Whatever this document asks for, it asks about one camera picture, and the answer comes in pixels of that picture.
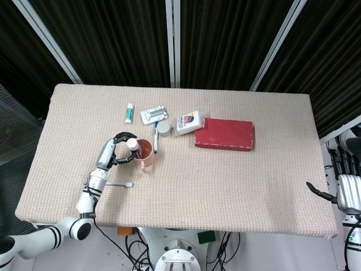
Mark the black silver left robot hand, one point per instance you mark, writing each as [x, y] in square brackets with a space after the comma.
[105, 155]

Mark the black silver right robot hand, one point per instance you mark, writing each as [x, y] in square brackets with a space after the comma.
[349, 192]

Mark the purple toothpaste tube white cap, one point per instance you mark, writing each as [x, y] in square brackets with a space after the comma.
[131, 144]

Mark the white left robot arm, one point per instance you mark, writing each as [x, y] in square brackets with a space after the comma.
[84, 203]

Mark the grey white toothbrush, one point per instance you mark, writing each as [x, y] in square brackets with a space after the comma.
[119, 184]

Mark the green white small tube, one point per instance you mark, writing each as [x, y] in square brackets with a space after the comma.
[129, 114]

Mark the blue white marker pen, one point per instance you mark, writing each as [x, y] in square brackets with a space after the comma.
[155, 141]

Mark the white razor blister pack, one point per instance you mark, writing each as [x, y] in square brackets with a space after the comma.
[153, 115]

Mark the small jar grey lid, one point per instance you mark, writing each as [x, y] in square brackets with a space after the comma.
[163, 129]

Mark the orange box under table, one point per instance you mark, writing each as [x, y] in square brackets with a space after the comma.
[125, 231]

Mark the dark mesh panel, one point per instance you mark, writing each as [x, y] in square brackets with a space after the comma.
[17, 127]

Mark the beige waffle tablecloth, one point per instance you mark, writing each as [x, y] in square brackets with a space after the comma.
[197, 186]

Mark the dark pleated curtain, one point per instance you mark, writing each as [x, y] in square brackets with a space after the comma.
[330, 70]
[225, 42]
[17, 56]
[112, 42]

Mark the red rectangular box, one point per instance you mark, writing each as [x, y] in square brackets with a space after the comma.
[225, 134]

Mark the white robot torso base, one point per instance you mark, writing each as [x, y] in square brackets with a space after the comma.
[179, 254]

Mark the green box under table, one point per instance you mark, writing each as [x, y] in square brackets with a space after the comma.
[206, 237]

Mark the white partition frame bar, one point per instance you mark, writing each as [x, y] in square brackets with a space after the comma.
[341, 128]

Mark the white slanted partition post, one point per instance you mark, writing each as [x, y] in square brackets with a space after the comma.
[279, 45]
[48, 42]

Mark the white vertical partition post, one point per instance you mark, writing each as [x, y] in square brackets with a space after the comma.
[172, 42]

